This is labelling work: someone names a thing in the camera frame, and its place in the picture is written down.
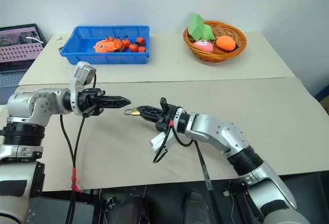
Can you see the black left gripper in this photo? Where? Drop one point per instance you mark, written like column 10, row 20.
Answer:
column 88, row 98

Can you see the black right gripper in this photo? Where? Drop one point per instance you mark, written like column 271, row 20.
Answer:
column 165, row 118

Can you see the small brass padlock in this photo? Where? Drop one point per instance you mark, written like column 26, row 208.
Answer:
column 135, row 112

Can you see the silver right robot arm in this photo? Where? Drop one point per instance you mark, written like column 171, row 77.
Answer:
column 218, row 134

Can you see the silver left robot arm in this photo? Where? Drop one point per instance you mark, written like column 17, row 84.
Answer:
column 33, row 103

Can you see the orange plush fish toy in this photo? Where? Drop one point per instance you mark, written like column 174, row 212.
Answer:
column 102, row 46

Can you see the small orange tangerine toy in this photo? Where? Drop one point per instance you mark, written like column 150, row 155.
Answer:
column 142, row 49
column 133, row 47
column 126, row 43
column 140, row 41
column 119, row 44

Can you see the blue plastic bin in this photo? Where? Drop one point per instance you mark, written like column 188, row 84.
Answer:
column 74, row 53

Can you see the pink plush toy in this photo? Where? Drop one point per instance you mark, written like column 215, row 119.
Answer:
column 203, row 45

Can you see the orange wicker basket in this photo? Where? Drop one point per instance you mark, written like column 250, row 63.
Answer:
column 216, row 55

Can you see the green plush vegetable toy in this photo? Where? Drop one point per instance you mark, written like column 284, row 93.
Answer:
column 196, row 26

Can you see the dark rounded shape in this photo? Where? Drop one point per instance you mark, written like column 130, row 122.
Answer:
column 196, row 208
column 126, row 211

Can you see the orange plush fruit toy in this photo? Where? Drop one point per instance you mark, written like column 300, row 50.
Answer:
column 225, row 43

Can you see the grey laptop computer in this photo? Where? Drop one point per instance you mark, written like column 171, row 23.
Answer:
column 18, row 46

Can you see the blue box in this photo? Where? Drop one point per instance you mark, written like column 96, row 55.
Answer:
column 323, row 93

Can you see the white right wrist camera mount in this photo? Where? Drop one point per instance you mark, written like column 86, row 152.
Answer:
column 159, row 143

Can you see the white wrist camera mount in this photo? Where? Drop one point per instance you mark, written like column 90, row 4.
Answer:
column 159, row 143
column 81, row 72

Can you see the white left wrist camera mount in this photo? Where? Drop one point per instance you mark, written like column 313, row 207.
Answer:
column 81, row 72

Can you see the black metal table frame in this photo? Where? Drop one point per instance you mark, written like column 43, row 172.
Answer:
column 99, row 208

